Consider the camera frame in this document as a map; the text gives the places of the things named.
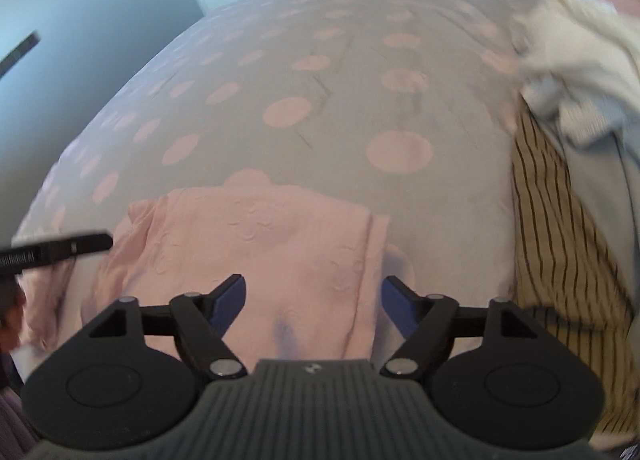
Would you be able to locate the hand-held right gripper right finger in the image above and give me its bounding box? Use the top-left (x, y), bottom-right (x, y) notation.
top-left (380, 276), bottom-right (544, 381)

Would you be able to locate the cream white cloth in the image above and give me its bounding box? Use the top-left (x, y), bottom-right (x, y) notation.
top-left (511, 0), bottom-right (640, 147)

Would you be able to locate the light grey cloth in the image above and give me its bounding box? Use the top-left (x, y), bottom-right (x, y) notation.
top-left (562, 117), bottom-right (640, 301)

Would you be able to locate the dark wall bar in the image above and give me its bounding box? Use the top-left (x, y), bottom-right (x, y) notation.
top-left (0, 30), bottom-right (42, 79)

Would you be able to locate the grey polka dot bed cover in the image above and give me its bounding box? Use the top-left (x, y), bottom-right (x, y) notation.
top-left (12, 0), bottom-right (551, 381)

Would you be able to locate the cream striped cloth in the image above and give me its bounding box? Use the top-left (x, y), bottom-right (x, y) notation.
top-left (510, 107), bottom-right (640, 447)

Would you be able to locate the small textured pink cloth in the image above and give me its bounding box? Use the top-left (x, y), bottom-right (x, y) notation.
top-left (22, 201), bottom-right (151, 347)

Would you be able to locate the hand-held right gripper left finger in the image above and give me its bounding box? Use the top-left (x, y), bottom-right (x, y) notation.
top-left (87, 274), bottom-right (248, 381)

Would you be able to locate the person's left hand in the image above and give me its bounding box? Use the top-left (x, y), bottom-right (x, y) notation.
top-left (0, 290), bottom-right (28, 352)

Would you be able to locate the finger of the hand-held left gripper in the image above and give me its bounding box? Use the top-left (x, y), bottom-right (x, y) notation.
top-left (0, 232), bottom-right (114, 277)

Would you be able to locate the purple ribbed cloth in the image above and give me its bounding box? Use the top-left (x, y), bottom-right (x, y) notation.
top-left (0, 380), bottom-right (38, 448)

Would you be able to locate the plain pink garment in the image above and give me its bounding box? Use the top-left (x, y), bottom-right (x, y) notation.
top-left (92, 184), bottom-right (391, 375)

